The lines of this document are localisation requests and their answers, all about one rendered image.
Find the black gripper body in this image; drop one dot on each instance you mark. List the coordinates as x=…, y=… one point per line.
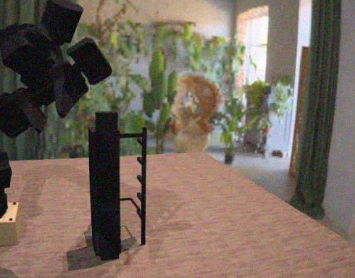
x=88, y=59

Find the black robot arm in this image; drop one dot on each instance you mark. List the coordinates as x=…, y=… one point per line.
x=25, y=46

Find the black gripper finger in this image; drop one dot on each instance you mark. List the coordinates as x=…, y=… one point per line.
x=22, y=105
x=68, y=85

